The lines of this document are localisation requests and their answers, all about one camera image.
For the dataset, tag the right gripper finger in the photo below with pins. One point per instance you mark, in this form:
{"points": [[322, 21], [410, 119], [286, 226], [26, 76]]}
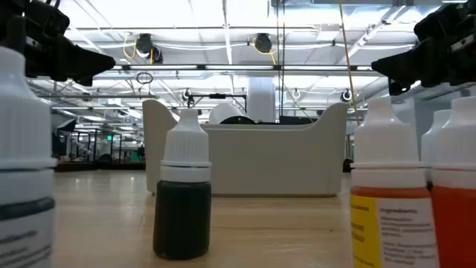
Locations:
{"points": [[409, 56], [413, 73]]}

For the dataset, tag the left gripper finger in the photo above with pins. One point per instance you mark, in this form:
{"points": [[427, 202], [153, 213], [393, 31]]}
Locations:
{"points": [[82, 69], [82, 54]]}

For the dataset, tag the small yellow food coloring bottle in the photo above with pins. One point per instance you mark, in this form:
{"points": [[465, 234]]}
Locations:
{"points": [[386, 149]]}

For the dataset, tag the small dark food coloring bottle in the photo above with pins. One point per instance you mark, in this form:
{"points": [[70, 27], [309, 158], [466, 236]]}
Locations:
{"points": [[26, 149]]}

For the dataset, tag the small orange food coloring bottle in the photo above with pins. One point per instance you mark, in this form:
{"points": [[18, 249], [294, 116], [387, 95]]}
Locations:
{"points": [[457, 223]]}

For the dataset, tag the small blue food coloring bottle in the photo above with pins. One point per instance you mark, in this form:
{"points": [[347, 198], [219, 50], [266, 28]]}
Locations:
{"points": [[182, 216]]}

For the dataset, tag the distant black workcell frames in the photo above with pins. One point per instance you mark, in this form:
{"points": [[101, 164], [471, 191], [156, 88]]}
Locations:
{"points": [[93, 147]]}

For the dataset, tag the ceiling light strip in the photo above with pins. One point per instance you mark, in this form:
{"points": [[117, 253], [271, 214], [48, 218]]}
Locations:
{"points": [[241, 67]]}

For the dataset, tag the grey plastic bin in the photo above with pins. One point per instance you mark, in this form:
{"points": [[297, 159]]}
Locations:
{"points": [[260, 160]]}

